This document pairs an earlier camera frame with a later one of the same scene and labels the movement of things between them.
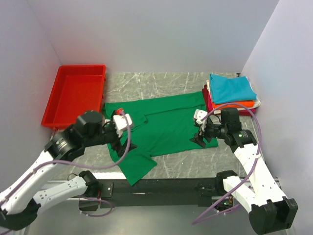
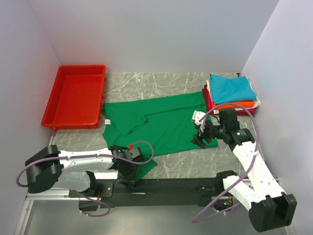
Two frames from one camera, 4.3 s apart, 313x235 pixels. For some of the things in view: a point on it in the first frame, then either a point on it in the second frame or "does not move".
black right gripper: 202,134 does not move
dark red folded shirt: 205,96 does not move
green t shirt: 160,126 does not move
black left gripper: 117,143 to 126,177
